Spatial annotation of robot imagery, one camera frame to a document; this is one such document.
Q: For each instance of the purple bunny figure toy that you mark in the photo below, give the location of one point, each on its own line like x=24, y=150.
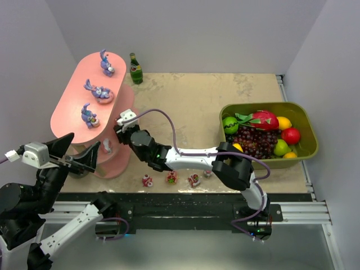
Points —
x=106, y=67

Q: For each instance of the olive green plastic bin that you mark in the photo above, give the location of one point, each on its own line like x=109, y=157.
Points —
x=307, y=146

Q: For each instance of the red white cake toy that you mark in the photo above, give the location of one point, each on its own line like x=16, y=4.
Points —
x=147, y=181

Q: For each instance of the orange fruit toy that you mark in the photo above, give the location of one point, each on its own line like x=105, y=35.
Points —
x=290, y=155

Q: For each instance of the black base frame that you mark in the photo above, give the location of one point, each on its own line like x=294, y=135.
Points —
x=178, y=211

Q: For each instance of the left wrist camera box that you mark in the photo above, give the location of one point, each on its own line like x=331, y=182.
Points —
x=37, y=155

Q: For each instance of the pink round cake toy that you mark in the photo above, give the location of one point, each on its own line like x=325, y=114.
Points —
x=172, y=178

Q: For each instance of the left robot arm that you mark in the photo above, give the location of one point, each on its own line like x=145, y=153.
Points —
x=23, y=205

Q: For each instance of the green glass bottle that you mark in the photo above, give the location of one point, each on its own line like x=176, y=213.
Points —
x=136, y=73

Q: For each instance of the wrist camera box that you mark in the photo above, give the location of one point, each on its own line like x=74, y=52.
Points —
x=37, y=155
x=127, y=119

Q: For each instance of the strawberry cake toy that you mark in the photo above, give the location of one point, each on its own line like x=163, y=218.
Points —
x=194, y=180

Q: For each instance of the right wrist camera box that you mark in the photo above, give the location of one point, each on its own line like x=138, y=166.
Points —
x=127, y=119

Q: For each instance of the red apple toy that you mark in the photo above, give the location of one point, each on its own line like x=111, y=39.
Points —
x=291, y=136

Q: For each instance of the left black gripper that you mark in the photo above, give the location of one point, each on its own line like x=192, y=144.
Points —
x=71, y=162

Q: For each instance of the green soap dispenser bottle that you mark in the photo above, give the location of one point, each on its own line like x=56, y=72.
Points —
x=78, y=176

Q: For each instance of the pink bunny figure toy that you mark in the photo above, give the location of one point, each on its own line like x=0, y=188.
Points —
x=208, y=173

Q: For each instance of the small purple bunny cupcake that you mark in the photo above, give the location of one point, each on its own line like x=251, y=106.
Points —
x=89, y=117

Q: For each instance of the purple grape bunch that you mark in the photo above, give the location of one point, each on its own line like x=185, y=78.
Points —
x=257, y=143

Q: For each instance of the green pear toy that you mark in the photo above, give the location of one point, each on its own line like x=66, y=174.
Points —
x=281, y=148

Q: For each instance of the pink tiered shelf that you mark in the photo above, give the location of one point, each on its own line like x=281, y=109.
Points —
x=66, y=117

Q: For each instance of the yellow lemon toy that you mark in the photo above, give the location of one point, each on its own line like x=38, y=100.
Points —
x=284, y=123

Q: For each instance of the yellow mango toy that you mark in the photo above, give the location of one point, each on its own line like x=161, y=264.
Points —
x=238, y=146

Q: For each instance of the pink white cake toy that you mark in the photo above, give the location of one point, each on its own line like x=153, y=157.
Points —
x=106, y=146

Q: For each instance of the purple bunny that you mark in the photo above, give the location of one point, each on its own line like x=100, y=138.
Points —
x=102, y=94

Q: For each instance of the aluminium rail frame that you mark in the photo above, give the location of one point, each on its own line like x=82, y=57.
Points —
x=314, y=212

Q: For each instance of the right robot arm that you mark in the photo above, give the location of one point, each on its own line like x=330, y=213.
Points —
x=233, y=168

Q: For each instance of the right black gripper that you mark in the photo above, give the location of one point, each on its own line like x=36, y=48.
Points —
x=121, y=132

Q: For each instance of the pink dragon fruit toy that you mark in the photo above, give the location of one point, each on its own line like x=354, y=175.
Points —
x=262, y=120

